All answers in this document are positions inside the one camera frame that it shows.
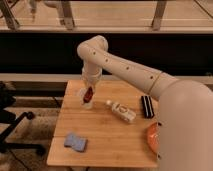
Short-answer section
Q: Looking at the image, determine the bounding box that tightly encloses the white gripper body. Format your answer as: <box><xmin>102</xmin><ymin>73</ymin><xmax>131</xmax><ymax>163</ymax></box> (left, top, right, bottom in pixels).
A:
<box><xmin>82</xmin><ymin>69</ymin><xmax>101</xmax><ymax>89</ymax></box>

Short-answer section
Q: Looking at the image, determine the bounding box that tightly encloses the translucent ceramic cup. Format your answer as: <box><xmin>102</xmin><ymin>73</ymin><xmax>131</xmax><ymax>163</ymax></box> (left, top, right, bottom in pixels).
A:
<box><xmin>77</xmin><ymin>88</ymin><xmax>93</xmax><ymax>109</ymax></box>

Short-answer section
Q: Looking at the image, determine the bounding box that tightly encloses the white bottle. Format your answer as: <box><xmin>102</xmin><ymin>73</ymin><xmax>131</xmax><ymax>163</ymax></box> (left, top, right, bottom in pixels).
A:
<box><xmin>106</xmin><ymin>100</ymin><xmax>136</xmax><ymax>123</ymax></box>

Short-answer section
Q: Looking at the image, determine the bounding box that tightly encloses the wooden table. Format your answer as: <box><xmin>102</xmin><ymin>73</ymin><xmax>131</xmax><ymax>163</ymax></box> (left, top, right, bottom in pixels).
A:
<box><xmin>47</xmin><ymin>80</ymin><xmax>157</xmax><ymax>168</ymax></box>

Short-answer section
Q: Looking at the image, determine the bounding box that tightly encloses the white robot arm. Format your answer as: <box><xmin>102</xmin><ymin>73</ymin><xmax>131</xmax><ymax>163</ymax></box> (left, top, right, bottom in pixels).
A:
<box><xmin>77</xmin><ymin>36</ymin><xmax>213</xmax><ymax>171</ymax></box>

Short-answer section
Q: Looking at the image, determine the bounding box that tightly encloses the orange plate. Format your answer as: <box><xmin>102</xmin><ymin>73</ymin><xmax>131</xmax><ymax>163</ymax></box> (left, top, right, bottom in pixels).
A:
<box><xmin>146</xmin><ymin>122</ymin><xmax>158</xmax><ymax>153</ymax></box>

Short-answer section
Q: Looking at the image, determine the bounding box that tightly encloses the black office chair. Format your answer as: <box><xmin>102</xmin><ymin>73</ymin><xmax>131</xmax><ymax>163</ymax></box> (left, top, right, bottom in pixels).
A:
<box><xmin>0</xmin><ymin>82</ymin><xmax>46</xmax><ymax>156</ymax></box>

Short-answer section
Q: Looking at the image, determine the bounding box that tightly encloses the blue sponge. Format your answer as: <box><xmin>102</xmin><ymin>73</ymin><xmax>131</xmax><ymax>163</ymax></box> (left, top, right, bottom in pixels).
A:
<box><xmin>64</xmin><ymin>133</ymin><xmax>87</xmax><ymax>152</ymax></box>

